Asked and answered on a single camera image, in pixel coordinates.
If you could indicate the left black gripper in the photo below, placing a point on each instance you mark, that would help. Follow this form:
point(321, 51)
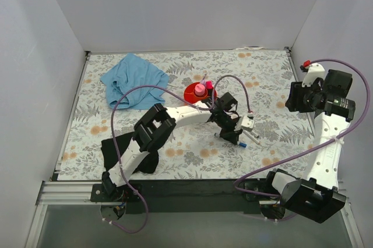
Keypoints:
point(231, 132)

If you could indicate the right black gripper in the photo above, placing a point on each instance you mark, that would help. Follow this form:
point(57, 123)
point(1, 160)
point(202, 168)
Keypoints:
point(294, 98)

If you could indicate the blue cap marker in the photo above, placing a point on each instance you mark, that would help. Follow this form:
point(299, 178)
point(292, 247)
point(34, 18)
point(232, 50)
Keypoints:
point(241, 144)

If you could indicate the pink glue bottle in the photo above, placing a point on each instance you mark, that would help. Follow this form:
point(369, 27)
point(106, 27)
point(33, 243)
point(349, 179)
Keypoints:
point(199, 90)

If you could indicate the pink black highlighter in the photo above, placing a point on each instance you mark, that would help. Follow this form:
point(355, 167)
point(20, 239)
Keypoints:
point(209, 85)

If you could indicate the orange cap marker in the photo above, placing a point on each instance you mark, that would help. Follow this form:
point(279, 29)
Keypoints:
point(253, 138)

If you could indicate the green cap marker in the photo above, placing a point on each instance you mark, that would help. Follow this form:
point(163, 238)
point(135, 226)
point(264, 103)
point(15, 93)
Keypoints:
point(254, 134)

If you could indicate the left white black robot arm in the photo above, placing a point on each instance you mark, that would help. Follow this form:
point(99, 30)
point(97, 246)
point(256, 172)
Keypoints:
point(137, 151)

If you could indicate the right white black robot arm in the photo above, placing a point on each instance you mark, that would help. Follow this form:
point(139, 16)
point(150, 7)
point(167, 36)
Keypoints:
point(315, 195)

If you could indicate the orange round organizer container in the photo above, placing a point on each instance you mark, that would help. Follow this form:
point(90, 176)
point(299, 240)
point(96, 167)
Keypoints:
point(189, 95)

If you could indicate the floral table mat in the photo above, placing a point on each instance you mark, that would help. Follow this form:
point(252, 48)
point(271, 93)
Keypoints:
point(257, 79)

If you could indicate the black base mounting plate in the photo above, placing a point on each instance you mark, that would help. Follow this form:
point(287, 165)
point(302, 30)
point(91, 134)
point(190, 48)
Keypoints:
point(245, 203)

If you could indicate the black cloth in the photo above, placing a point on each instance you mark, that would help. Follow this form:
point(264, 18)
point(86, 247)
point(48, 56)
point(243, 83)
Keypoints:
point(148, 164)

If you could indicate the blue cloth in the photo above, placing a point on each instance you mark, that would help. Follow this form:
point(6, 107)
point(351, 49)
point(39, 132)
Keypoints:
point(134, 83)

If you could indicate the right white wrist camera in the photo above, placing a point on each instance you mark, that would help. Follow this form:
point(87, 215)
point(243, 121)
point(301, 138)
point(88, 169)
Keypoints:
point(313, 71)

